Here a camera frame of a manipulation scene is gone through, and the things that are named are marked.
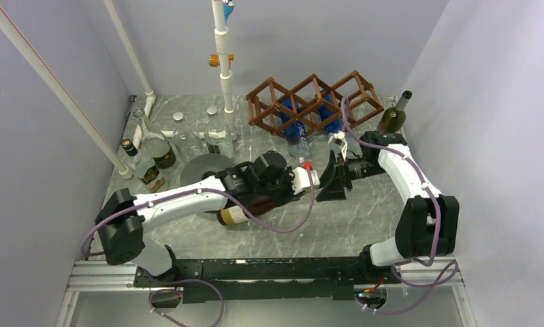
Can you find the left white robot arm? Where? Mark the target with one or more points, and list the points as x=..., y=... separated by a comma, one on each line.
x=125, y=220

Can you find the black round spool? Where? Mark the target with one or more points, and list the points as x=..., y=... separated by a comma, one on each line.
x=203, y=166

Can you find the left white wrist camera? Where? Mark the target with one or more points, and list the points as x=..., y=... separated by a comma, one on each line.
x=305, y=178

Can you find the clear bottle silver cap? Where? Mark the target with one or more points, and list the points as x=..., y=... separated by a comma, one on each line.
x=187, y=143

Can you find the brown wooden wine rack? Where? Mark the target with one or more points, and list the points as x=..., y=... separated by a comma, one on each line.
x=273, y=107

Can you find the short clear glass bottle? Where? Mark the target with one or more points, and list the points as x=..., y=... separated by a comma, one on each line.
x=217, y=134

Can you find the dark green wine bottle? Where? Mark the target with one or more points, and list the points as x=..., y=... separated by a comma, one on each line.
x=394, y=117

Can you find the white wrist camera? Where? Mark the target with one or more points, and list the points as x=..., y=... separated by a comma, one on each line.
x=338, y=144
x=305, y=178

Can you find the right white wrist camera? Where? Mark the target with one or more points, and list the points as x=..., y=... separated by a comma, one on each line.
x=338, y=144

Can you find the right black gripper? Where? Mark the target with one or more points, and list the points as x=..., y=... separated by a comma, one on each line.
x=332, y=182

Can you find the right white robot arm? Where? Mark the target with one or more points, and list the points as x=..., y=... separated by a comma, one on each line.
x=429, y=220

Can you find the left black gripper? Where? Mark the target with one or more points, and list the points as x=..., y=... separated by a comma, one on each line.
x=290, y=196

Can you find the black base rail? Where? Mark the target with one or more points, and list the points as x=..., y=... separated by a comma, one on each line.
x=203, y=280

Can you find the tall clear glass bottle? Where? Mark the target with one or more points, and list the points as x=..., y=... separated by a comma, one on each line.
x=155, y=142

